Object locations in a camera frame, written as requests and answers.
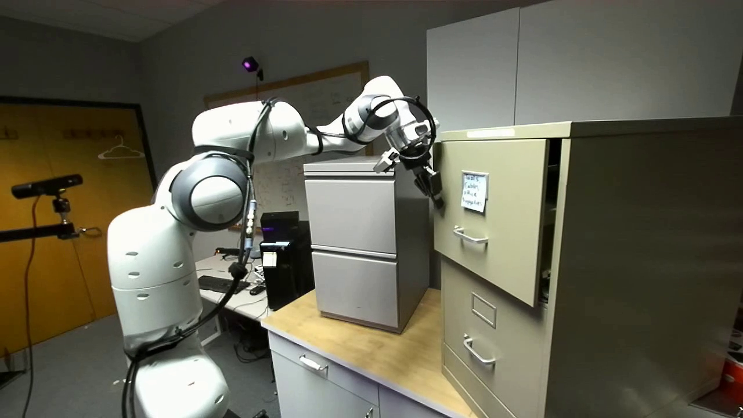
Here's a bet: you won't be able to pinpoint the white base cabinet drawers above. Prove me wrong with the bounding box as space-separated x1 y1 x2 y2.
269 335 446 418

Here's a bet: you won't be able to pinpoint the black camera on stand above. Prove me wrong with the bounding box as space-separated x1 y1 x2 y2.
11 175 83 200

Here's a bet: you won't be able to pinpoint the small grey filing cabinet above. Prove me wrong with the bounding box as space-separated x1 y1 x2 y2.
305 159 429 333

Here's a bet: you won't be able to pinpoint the wood framed whiteboard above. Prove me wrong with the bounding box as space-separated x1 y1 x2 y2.
202 60 371 221

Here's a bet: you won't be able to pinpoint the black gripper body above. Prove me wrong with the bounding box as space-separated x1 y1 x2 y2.
400 145 443 210

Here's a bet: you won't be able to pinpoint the black computer tower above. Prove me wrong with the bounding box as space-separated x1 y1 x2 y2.
260 212 313 311

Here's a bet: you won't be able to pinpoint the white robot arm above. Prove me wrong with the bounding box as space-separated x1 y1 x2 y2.
108 75 442 418

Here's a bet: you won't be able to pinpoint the beige filing cabinet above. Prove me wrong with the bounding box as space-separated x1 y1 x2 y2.
435 119 743 418

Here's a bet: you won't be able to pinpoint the beige cabinet drawer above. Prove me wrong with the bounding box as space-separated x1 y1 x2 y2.
435 140 549 306

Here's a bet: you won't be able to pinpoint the white paper label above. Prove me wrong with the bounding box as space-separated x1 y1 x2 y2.
461 171 487 213

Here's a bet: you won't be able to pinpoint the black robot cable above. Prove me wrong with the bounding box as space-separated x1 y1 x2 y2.
119 97 280 418

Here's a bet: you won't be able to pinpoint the tall white storage cabinet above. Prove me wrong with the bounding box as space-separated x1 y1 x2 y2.
427 0 743 130

